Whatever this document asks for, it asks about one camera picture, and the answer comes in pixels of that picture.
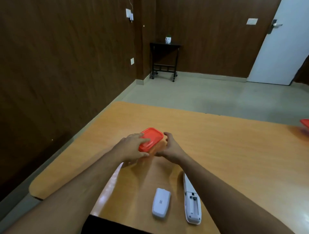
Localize silver door handle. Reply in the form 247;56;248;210
267;19;283;34

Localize person's right forearm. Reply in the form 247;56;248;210
178;154;295;234

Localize person's left hand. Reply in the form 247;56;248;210
113;133;151;163

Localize person's left forearm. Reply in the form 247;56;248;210
4;146;125;234

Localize white door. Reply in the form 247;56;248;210
247;0;309;86

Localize white battery cover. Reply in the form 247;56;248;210
152;188;171;219

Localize person's right hand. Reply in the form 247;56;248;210
154;132;191;166

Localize white remote control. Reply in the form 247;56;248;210
182;172;202;225

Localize person's black trousers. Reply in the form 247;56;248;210
81;214;155;234

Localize black wheeled side table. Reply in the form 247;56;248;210
149;42;182;82

